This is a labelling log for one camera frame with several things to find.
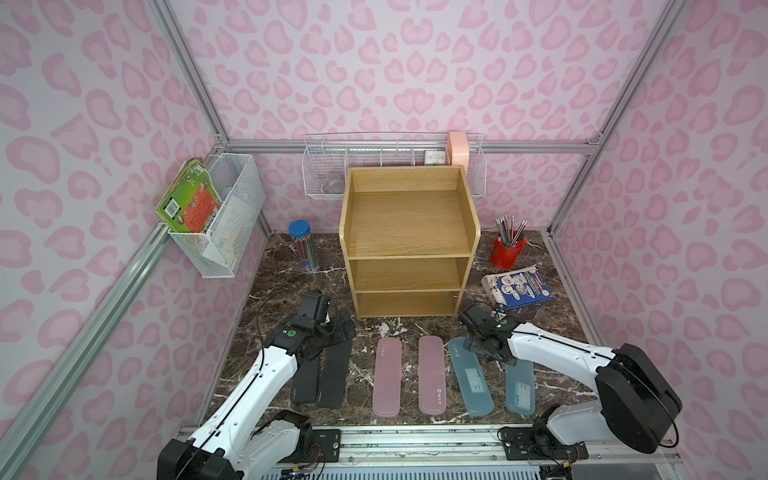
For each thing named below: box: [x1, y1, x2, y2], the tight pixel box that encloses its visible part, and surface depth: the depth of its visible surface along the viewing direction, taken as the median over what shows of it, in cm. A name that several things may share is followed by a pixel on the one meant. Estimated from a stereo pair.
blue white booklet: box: [481, 265, 553, 311], surface depth 102 cm
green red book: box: [156, 157, 223, 233], surface depth 73 cm
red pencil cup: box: [490, 234, 527, 269], surface depth 109 cm
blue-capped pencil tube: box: [288, 219, 319, 273], surface depth 99 cm
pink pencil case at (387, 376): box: [372, 337, 402, 417], surface depth 86 cm
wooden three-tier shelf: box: [339, 166, 481, 319], surface depth 85 cm
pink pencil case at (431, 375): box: [418, 336, 446, 415], surface depth 85 cm
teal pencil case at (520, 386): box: [505, 359, 535, 414], surface depth 82 cm
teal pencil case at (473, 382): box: [448, 337, 494, 417], surface depth 84 cm
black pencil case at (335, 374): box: [316, 336, 353, 409], surface depth 85 cm
